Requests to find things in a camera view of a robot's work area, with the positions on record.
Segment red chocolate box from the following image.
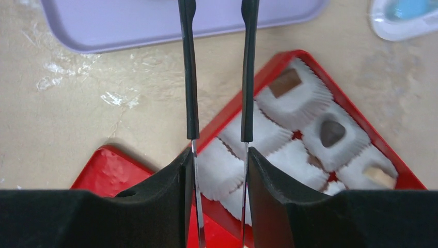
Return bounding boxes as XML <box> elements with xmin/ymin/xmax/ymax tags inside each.
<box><xmin>197</xmin><ymin>50</ymin><xmax>426</xmax><ymax>247</ymax></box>

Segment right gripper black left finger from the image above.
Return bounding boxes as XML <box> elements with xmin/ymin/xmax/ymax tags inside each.
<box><xmin>1</xmin><ymin>148</ymin><xmax>194</xmax><ymax>247</ymax></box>

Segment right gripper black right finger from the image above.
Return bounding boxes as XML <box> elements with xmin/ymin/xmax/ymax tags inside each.
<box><xmin>248</xmin><ymin>147</ymin><xmax>437</xmax><ymax>247</ymax></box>

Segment dark heart chocolate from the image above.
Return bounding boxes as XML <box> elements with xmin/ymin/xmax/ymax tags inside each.
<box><xmin>320</xmin><ymin>119</ymin><xmax>346</xmax><ymax>148</ymax></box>

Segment red box lid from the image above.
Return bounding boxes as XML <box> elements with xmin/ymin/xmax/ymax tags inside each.
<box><xmin>70</xmin><ymin>144</ymin><xmax>240</xmax><ymax>248</ymax></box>

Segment white blue oval package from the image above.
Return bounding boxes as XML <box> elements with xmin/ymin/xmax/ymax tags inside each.
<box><xmin>369</xmin><ymin>1</ymin><xmax>437</xmax><ymax>41</ymax></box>

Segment white paper cup liner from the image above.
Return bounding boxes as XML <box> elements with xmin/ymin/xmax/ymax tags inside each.
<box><xmin>267</xmin><ymin>139</ymin><xmax>329</xmax><ymax>190</ymax></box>
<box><xmin>197</xmin><ymin>138</ymin><xmax>244</xmax><ymax>201</ymax></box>
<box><xmin>218</xmin><ymin>104</ymin><xmax>292</xmax><ymax>160</ymax></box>
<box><xmin>256</xmin><ymin>58</ymin><xmax>333</xmax><ymax>131</ymax></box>
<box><xmin>301</xmin><ymin>102</ymin><xmax>370</xmax><ymax>172</ymax></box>

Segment lavender plastic tray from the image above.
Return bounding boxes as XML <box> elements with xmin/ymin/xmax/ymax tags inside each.
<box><xmin>41</xmin><ymin>0</ymin><xmax>329</xmax><ymax>54</ymax></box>

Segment black handled metal tongs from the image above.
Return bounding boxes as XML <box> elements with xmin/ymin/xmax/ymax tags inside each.
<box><xmin>178</xmin><ymin>0</ymin><xmax>259</xmax><ymax>247</ymax></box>

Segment beige square chocolate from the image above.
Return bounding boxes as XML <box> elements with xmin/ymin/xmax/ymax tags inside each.
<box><xmin>363</xmin><ymin>166</ymin><xmax>397</xmax><ymax>189</ymax></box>

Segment brown square chocolate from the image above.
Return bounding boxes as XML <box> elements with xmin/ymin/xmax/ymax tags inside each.
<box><xmin>269</xmin><ymin>68</ymin><xmax>302</xmax><ymax>99</ymax></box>

